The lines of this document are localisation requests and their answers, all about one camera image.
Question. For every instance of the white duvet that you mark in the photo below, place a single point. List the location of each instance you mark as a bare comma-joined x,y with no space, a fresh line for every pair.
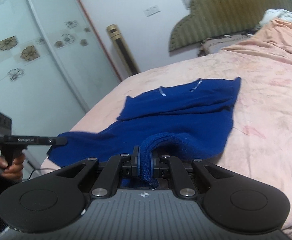
281,16

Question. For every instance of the person's left hand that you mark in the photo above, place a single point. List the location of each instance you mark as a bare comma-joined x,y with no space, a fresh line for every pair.
16,170

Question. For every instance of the olive padded headboard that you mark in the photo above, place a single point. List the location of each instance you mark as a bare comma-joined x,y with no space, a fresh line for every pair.
226,7

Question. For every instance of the white wall socket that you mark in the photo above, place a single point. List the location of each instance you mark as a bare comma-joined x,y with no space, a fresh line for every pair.
148,11
156,9

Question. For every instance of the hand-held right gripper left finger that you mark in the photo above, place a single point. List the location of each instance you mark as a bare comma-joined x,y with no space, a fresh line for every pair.
136,162

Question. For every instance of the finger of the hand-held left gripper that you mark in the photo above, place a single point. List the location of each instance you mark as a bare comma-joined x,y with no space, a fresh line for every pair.
59,140

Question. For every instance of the flower-print wardrobe sliding door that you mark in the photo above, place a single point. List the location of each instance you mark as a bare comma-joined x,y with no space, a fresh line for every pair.
23,67

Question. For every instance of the gold tower fan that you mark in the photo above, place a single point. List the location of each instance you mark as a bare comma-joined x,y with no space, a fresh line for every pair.
122,50

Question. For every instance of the blue beaded sweater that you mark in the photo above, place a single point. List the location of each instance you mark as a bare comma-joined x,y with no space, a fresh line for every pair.
186,115

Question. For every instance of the pink blanket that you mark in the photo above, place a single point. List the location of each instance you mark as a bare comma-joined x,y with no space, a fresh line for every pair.
261,105

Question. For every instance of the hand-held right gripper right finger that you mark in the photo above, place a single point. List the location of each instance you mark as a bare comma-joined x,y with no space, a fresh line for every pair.
153,165

